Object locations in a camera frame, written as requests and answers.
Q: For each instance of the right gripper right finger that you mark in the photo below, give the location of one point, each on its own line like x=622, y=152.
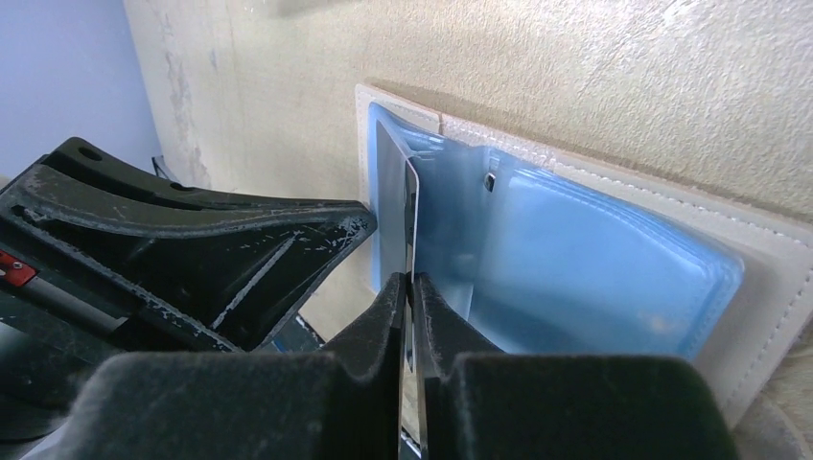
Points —
x=477, y=402

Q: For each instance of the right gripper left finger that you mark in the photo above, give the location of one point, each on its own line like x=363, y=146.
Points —
x=342, y=401

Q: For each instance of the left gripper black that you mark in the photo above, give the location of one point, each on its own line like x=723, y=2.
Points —
x=99, y=258

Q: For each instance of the beige card holder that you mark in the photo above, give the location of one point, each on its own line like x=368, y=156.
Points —
x=543, y=250

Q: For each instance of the aluminium table frame rail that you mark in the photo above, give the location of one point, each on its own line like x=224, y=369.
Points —
x=161, y=169

